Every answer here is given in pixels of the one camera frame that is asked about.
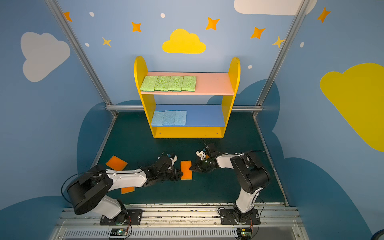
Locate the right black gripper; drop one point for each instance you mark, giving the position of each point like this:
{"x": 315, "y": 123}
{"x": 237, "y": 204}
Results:
{"x": 202, "y": 166}

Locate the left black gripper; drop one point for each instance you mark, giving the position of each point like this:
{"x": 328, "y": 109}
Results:
{"x": 169, "y": 172}

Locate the blue sponge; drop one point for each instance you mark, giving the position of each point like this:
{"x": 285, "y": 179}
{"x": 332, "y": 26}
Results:
{"x": 169, "y": 118}
{"x": 158, "y": 118}
{"x": 180, "y": 118}

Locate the green sponge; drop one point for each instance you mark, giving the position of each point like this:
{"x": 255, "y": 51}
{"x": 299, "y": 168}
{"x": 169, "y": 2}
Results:
{"x": 175, "y": 84}
{"x": 148, "y": 84}
{"x": 189, "y": 83}
{"x": 162, "y": 83}

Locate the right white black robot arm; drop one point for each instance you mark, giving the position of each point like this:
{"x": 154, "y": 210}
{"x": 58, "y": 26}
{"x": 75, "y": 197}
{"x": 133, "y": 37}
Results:
{"x": 251, "y": 174}

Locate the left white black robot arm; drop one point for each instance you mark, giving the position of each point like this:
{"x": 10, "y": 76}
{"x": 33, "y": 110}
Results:
{"x": 88, "y": 192}

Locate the yellow shelf pink blue boards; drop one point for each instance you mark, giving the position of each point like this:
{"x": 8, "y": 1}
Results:
{"x": 187, "y": 121}

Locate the left controller board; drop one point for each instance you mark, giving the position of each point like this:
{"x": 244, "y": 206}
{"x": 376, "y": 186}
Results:
{"x": 118, "y": 233}

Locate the controller board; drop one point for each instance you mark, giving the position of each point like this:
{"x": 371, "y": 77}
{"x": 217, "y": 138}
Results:
{"x": 118, "y": 233}
{"x": 244, "y": 233}

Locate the right controller board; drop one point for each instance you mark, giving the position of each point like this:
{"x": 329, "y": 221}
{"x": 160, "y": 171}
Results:
{"x": 244, "y": 233}

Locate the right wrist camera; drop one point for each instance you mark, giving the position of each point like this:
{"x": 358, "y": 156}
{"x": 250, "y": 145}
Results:
{"x": 202, "y": 155}

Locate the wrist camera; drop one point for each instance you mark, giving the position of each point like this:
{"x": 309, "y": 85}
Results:
{"x": 173, "y": 158}
{"x": 202, "y": 155}

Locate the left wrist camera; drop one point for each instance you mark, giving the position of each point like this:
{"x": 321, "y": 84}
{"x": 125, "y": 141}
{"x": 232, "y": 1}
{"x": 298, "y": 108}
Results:
{"x": 173, "y": 158}

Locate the aluminium rail base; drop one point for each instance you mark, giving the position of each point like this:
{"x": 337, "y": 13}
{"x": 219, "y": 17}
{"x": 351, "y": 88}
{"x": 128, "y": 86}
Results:
{"x": 196, "y": 221}

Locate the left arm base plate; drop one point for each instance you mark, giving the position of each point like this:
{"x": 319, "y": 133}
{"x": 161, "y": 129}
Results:
{"x": 124, "y": 218}

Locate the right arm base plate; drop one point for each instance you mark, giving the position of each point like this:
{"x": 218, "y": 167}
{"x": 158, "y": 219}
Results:
{"x": 236, "y": 217}

